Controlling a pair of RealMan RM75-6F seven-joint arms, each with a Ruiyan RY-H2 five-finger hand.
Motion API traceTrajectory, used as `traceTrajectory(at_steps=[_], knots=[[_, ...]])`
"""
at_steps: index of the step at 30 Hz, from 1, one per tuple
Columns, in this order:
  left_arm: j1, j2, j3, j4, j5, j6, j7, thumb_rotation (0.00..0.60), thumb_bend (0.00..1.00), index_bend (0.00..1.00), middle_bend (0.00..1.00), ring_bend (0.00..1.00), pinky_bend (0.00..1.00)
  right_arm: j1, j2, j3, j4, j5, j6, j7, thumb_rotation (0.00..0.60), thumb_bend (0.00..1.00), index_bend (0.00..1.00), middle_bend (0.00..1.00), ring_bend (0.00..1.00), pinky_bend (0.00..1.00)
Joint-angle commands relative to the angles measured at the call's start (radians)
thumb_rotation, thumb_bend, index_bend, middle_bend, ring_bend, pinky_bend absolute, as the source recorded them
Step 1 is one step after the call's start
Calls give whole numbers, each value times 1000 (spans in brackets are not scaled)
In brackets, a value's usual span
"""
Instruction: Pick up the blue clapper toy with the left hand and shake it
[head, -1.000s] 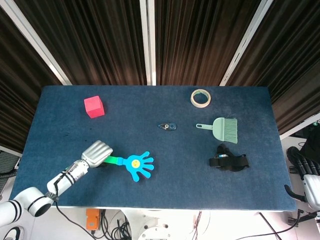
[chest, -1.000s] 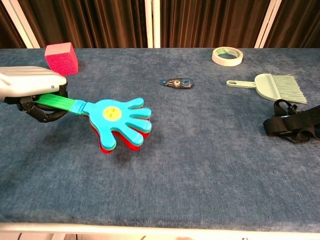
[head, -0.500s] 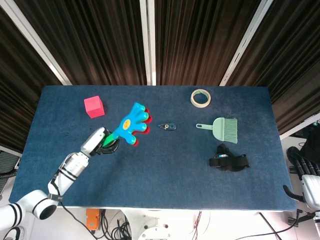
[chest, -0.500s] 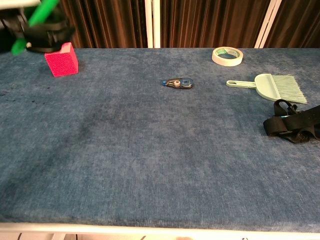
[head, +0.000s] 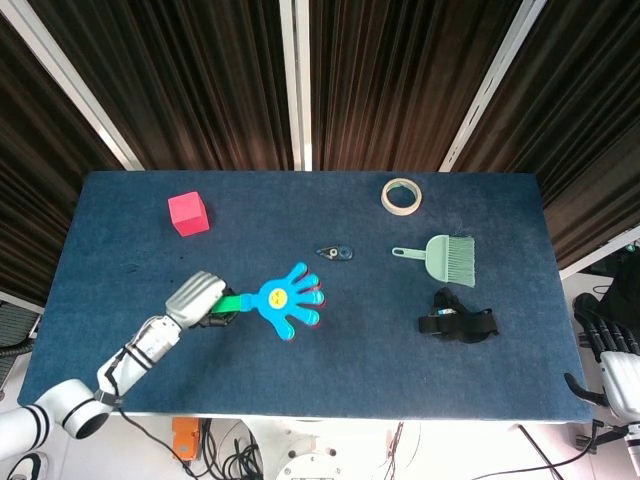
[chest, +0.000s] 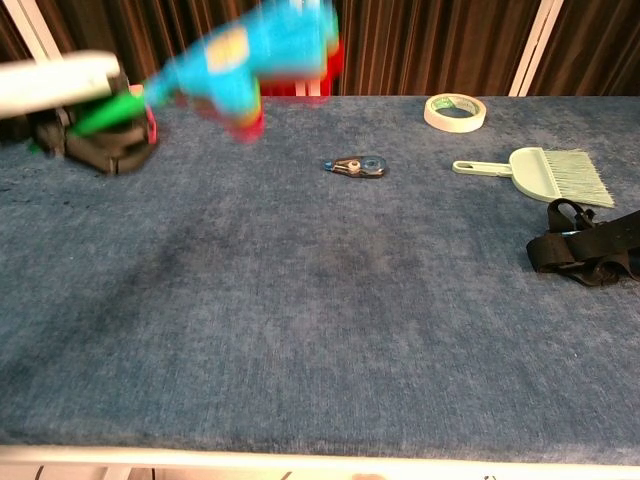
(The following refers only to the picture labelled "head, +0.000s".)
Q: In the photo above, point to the white frame rail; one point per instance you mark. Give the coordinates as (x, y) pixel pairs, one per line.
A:
(600, 259)

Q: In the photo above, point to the blue table cloth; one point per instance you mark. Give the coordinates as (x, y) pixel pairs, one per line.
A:
(350, 370)

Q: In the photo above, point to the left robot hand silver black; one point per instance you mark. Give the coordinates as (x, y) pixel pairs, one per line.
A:
(195, 297)

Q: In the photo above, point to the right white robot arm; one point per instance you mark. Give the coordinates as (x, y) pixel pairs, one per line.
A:
(632, 437)

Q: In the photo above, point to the beige masking tape roll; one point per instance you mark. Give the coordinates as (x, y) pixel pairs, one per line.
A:
(386, 200)

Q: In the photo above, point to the mint green hand brush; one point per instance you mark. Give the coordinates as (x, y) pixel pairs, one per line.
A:
(440, 257)

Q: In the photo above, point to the orange device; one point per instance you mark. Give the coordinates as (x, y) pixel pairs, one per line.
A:
(185, 440)

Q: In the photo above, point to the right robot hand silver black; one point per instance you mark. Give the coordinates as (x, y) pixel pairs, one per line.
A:
(622, 385)

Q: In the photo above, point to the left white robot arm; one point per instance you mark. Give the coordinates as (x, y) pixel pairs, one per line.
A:
(135, 357)

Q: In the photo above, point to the blue correction tape dispenser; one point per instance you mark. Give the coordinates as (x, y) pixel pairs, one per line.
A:
(342, 253)

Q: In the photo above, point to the red foam cube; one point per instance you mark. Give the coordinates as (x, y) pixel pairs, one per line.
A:
(189, 215)

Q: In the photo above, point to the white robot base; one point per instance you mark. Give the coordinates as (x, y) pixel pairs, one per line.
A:
(305, 450)

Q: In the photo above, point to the white frame post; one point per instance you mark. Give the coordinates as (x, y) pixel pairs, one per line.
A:
(65, 70)
(492, 80)
(298, 85)

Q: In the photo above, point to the dark brown curtain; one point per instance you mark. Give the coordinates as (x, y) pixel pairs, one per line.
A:
(200, 75)

